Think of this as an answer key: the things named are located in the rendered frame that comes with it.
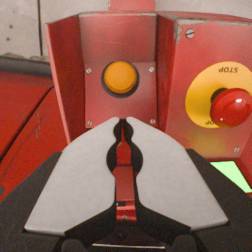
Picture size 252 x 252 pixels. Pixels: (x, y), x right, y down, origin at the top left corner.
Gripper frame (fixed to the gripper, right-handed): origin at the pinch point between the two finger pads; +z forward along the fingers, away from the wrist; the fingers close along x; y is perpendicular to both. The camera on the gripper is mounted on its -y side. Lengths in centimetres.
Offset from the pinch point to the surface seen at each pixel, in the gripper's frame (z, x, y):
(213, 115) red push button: 3.4, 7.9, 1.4
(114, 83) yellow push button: 11.0, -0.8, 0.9
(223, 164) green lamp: 5.5, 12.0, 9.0
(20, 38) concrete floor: 85, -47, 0
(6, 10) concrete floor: 83, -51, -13
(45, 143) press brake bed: 26.2, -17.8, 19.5
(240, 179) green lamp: 3.1, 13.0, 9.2
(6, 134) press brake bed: 27.1, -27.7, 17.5
